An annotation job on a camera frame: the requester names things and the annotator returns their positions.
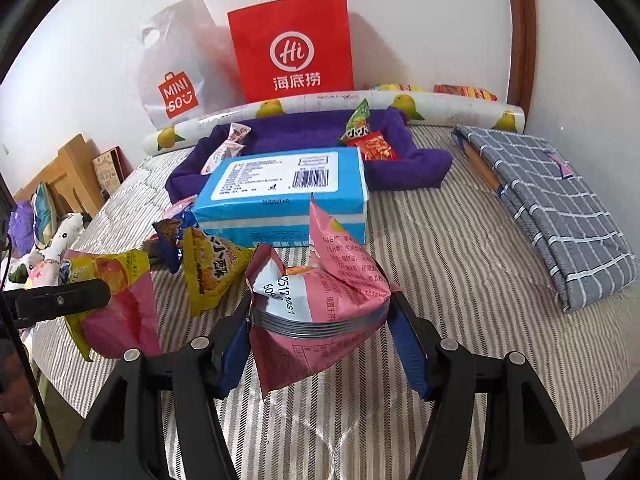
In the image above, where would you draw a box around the grey checked cloth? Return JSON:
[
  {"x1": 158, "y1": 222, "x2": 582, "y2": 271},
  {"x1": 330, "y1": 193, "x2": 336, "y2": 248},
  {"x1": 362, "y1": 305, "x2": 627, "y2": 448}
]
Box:
[{"x1": 450, "y1": 124, "x2": 640, "y2": 313}]

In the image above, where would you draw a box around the red snack packet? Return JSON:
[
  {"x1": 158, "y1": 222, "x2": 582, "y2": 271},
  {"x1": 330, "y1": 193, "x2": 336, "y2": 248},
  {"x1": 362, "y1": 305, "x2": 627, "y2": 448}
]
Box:
[{"x1": 360, "y1": 130, "x2": 402, "y2": 162}]

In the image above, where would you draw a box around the brown wooden board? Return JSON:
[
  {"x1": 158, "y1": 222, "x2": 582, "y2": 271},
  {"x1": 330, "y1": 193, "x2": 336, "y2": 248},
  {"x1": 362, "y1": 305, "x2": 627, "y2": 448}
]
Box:
[{"x1": 461, "y1": 139, "x2": 502, "y2": 196}]

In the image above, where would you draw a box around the pink and yellow snack packet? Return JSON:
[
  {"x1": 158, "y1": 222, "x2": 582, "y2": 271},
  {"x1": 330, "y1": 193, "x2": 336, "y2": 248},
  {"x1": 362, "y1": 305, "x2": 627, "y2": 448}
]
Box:
[{"x1": 59, "y1": 249, "x2": 162, "y2": 362}]

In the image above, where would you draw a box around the white plastic bag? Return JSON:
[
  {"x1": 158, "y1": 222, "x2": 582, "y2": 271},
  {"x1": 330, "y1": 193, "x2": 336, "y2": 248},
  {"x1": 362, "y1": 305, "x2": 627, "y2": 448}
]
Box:
[{"x1": 136, "y1": 0, "x2": 241, "y2": 128}]

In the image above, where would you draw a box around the brown wooden door frame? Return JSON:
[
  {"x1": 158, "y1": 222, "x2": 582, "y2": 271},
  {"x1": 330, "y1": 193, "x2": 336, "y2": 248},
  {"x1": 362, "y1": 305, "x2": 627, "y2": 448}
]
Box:
[{"x1": 505, "y1": 0, "x2": 537, "y2": 111}]

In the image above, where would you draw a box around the patterned brown box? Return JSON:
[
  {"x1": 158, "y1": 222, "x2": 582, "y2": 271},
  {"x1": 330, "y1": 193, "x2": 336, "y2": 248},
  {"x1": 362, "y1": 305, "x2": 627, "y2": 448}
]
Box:
[{"x1": 92, "y1": 146, "x2": 126, "y2": 198}]

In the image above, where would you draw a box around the colourful printed pillow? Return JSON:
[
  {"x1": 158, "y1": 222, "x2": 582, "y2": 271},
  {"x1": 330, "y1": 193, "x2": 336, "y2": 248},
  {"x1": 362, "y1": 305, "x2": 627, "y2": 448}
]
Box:
[{"x1": 30, "y1": 182, "x2": 56, "y2": 251}]

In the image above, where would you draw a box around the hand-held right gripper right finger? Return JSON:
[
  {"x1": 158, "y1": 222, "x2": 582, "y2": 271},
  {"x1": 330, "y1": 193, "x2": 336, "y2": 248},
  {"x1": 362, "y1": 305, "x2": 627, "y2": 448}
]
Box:
[{"x1": 385, "y1": 290, "x2": 586, "y2": 480}]

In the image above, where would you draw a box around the rolled lemon print mat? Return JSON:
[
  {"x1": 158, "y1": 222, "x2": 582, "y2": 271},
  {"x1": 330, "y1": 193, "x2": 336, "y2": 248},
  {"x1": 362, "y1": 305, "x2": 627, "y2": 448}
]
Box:
[{"x1": 144, "y1": 87, "x2": 527, "y2": 152}]

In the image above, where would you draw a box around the white spotted plush toy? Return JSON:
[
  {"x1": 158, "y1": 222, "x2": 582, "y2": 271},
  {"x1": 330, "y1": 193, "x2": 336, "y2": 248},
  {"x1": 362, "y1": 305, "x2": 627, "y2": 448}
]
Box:
[{"x1": 47, "y1": 212, "x2": 93, "y2": 261}]

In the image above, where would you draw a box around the red paper bag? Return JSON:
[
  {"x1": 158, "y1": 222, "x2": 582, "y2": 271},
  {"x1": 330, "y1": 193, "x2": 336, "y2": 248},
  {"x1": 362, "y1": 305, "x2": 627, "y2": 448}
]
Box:
[{"x1": 227, "y1": 0, "x2": 355, "y2": 103}]

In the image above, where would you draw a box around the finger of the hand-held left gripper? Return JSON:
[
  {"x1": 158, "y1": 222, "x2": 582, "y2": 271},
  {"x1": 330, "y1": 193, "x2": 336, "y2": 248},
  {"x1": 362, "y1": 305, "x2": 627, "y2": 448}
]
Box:
[{"x1": 0, "y1": 280, "x2": 112, "y2": 330}]

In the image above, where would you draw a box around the striped mattress pad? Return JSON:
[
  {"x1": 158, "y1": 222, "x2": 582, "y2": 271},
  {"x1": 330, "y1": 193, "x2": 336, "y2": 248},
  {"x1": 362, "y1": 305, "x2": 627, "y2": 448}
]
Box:
[{"x1": 30, "y1": 125, "x2": 640, "y2": 480}]

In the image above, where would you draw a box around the yellow chip bag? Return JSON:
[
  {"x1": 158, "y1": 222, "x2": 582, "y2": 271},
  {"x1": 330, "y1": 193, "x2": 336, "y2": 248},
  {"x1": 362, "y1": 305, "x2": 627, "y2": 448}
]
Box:
[{"x1": 364, "y1": 82, "x2": 426, "y2": 95}]

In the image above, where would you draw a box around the purple cloth basket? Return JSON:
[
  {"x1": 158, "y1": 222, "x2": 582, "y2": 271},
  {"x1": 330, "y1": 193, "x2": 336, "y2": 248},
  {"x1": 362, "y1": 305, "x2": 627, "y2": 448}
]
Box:
[{"x1": 167, "y1": 109, "x2": 453, "y2": 201}]

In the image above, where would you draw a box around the green snack packet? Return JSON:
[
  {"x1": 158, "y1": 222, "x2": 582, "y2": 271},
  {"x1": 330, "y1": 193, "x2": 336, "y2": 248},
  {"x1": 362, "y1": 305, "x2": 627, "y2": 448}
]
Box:
[{"x1": 340, "y1": 97, "x2": 372, "y2": 143}]

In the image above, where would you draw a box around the blue tissue pack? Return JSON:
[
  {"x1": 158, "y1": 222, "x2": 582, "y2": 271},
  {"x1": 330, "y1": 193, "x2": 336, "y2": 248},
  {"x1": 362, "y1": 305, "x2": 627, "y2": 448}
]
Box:
[{"x1": 192, "y1": 147, "x2": 371, "y2": 248}]

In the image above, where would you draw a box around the large pink snack packet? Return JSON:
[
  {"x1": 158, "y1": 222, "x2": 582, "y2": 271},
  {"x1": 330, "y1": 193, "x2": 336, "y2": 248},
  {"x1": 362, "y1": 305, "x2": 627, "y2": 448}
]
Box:
[{"x1": 246, "y1": 192, "x2": 393, "y2": 401}]

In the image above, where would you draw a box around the orange chip bag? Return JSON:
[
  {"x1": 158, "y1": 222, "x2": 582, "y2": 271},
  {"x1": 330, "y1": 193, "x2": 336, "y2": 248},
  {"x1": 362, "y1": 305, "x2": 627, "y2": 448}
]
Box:
[{"x1": 433, "y1": 84, "x2": 498, "y2": 102}]

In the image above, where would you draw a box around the small pink snack packet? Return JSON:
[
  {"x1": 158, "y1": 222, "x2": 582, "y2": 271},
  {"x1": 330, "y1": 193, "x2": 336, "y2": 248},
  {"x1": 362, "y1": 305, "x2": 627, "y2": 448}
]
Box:
[{"x1": 165, "y1": 196, "x2": 197, "y2": 221}]

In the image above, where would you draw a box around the dark blue snack packet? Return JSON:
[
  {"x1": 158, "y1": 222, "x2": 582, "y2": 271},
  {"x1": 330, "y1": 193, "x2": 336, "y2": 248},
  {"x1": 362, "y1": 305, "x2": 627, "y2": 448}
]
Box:
[{"x1": 151, "y1": 209, "x2": 190, "y2": 275}]

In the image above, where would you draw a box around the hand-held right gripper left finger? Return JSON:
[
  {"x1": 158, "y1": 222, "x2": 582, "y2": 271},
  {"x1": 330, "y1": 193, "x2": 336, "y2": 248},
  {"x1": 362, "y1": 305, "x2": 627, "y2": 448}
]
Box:
[{"x1": 62, "y1": 295, "x2": 253, "y2": 480}]

